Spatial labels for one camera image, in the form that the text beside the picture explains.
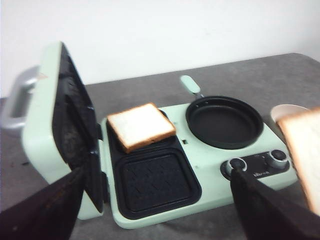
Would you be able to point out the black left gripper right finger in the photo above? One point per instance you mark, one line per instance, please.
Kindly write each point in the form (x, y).
(267, 215)

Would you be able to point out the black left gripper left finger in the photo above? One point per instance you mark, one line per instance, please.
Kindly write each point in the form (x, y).
(49, 214)

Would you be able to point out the white bread slice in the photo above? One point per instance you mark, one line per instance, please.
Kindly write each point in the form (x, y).
(301, 132)
(140, 126)

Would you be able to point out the cream ribbed bowl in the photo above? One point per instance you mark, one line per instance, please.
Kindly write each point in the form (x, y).
(283, 110)

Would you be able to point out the mint green sandwich maker lid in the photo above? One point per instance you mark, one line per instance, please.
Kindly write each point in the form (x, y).
(54, 116)

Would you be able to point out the mint green breakfast maker base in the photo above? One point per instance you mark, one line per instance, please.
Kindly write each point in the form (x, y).
(181, 175)

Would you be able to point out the silver right control knob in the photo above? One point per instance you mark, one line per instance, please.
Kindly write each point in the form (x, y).
(277, 159)

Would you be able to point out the silver control knob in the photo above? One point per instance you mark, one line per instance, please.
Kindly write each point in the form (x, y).
(277, 159)
(235, 163)

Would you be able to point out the silver left control knob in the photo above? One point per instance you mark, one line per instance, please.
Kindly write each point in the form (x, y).
(235, 163)

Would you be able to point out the black round frying pan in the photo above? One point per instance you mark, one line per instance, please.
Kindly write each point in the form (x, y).
(222, 122)

